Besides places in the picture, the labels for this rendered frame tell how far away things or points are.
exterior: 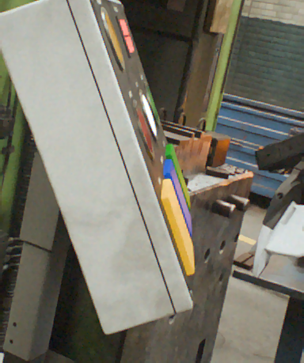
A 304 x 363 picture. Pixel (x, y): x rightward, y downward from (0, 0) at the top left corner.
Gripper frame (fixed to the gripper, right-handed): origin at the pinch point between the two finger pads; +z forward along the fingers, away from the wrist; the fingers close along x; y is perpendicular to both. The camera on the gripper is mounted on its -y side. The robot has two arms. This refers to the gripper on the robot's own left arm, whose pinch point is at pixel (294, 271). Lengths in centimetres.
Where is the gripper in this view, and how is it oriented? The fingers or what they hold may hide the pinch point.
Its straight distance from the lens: 84.4
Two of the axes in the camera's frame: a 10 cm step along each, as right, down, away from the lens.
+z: -2.0, 9.6, 1.9
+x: 7.8, 0.4, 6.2
